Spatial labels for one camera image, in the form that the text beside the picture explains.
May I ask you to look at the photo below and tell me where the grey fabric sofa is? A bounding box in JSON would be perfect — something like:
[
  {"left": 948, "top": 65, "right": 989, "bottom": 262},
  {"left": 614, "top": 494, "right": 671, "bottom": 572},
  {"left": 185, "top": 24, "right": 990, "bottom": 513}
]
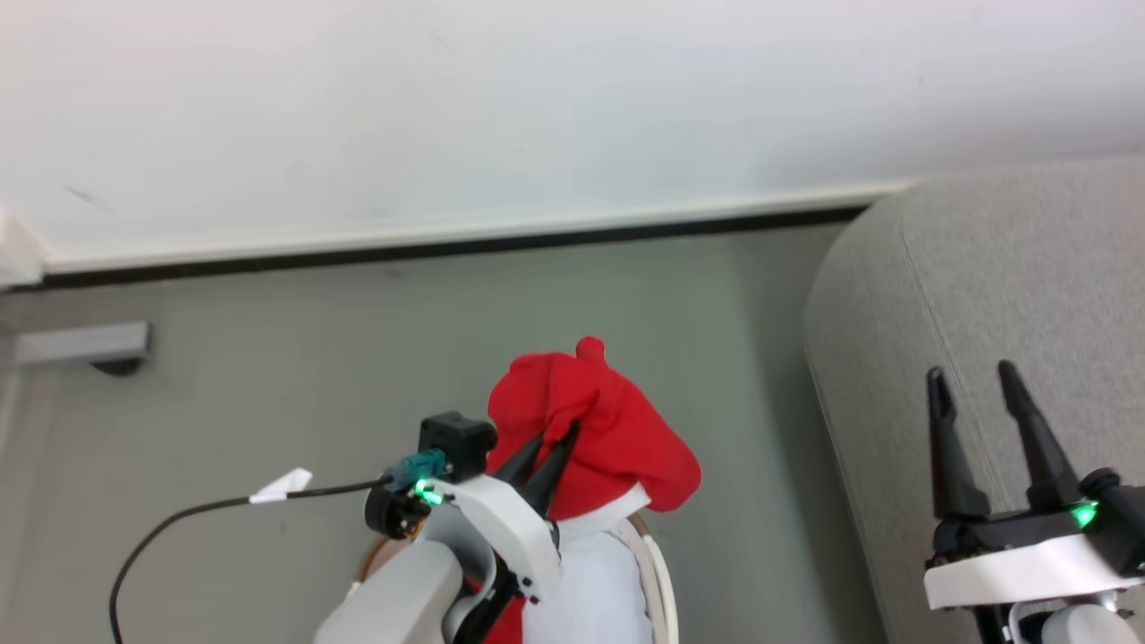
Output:
[{"left": 802, "top": 157, "right": 1145, "bottom": 644}]

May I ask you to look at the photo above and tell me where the grey metal frame leg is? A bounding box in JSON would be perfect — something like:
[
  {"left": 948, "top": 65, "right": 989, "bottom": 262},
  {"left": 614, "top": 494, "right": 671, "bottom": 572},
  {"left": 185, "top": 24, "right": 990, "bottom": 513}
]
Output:
[{"left": 0, "top": 321, "right": 151, "bottom": 373}]

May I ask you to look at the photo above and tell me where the red clothing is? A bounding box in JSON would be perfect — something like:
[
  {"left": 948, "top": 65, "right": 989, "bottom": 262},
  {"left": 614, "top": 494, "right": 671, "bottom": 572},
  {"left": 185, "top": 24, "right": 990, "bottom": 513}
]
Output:
[{"left": 465, "top": 336, "right": 703, "bottom": 644}]

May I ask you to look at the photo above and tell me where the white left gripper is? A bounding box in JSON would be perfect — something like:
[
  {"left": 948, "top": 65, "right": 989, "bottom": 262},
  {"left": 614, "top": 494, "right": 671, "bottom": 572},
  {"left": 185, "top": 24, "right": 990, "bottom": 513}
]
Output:
[{"left": 445, "top": 421, "right": 581, "bottom": 602}]

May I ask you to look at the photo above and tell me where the white and black baseboard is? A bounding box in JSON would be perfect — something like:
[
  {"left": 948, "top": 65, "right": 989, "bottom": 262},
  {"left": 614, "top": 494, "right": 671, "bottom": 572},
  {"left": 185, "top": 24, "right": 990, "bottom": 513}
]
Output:
[{"left": 36, "top": 179, "right": 913, "bottom": 292}]

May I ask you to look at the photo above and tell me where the white clothing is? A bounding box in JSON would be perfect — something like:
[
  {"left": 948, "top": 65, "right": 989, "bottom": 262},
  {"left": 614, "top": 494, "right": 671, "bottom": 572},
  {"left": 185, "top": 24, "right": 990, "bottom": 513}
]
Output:
[{"left": 523, "top": 483, "right": 656, "bottom": 644}]

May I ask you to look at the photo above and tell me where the thin black cable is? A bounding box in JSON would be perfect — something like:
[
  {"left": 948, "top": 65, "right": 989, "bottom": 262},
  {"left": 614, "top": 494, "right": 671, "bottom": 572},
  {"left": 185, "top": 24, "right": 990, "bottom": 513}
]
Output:
[{"left": 109, "top": 479, "right": 394, "bottom": 644}]

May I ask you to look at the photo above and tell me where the white wall socket box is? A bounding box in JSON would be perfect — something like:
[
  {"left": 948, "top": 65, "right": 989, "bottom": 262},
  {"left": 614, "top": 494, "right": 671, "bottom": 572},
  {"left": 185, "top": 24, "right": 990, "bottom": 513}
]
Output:
[{"left": 0, "top": 208, "right": 46, "bottom": 291}]

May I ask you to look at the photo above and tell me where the white paper cable tag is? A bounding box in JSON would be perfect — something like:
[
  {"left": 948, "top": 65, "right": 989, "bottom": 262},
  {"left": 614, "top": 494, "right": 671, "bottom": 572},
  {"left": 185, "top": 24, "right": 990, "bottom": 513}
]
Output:
[{"left": 248, "top": 468, "right": 314, "bottom": 504}]

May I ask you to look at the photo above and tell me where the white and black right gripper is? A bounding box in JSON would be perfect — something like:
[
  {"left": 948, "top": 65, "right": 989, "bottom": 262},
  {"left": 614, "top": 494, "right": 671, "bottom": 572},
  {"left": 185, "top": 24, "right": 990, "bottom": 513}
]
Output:
[{"left": 924, "top": 360, "right": 1121, "bottom": 612}]

